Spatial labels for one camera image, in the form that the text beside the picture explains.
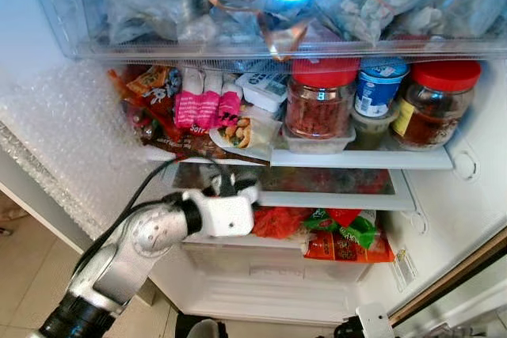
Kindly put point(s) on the robot silver left arm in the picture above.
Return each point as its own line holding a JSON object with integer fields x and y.
{"x": 146, "y": 235}

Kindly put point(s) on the glass fridge shelf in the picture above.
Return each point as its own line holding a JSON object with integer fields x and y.
{"x": 356, "y": 158}

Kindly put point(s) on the clear fridge drawer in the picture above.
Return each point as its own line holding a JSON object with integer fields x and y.
{"x": 238, "y": 47}

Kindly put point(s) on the white fridge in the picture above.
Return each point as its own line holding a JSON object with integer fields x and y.
{"x": 444, "y": 195}

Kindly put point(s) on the mixed nuts bag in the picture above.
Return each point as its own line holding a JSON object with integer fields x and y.
{"x": 242, "y": 134}

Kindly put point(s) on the red plastic bag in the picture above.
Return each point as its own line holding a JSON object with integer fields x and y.
{"x": 281, "y": 223}

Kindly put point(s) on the orange red snack packet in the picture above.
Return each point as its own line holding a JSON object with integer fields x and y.
{"x": 348, "y": 251}

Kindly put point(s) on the pink white packet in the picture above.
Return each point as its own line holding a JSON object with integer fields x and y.
{"x": 230, "y": 104}
{"x": 187, "y": 104}
{"x": 210, "y": 104}

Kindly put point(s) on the dark red snack packet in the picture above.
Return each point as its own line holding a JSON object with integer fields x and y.
{"x": 154, "y": 128}

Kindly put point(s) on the white crisper drawer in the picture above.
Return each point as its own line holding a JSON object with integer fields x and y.
{"x": 269, "y": 282}

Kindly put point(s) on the white carton box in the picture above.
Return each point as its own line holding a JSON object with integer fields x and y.
{"x": 261, "y": 91}

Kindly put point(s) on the clear plastic tray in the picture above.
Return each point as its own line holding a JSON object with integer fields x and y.
{"x": 317, "y": 145}

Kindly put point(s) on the green snack packet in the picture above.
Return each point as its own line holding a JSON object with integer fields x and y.
{"x": 356, "y": 227}

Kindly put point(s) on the glass crisper cover shelf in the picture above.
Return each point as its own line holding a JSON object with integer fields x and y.
{"x": 333, "y": 181}

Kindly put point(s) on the red lid jar reddish contents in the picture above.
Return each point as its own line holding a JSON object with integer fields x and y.
{"x": 321, "y": 104}

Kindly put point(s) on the green lidded container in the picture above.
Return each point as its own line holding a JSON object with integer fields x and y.
{"x": 372, "y": 132}

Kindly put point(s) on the brown foil wrapper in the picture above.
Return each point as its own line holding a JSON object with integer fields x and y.
{"x": 281, "y": 36}

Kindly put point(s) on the blue white yoghurt cup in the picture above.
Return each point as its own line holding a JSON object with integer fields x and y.
{"x": 376, "y": 89}

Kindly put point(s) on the grey plastic bag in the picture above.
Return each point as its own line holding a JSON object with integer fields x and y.
{"x": 142, "y": 5}

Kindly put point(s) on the red lid jar yellow label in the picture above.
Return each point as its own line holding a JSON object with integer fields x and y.
{"x": 440, "y": 108}

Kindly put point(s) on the clear plastic food bag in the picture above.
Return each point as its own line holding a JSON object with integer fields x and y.
{"x": 467, "y": 5}

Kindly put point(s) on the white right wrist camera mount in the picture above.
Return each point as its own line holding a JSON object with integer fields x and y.
{"x": 374, "y": 322}

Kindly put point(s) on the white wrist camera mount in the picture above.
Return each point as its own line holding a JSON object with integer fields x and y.
{"x": 226, "y": 213}
{"x": 374, "y": 322}

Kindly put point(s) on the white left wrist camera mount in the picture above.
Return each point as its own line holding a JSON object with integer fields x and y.
{"x": 226, "y": 213}

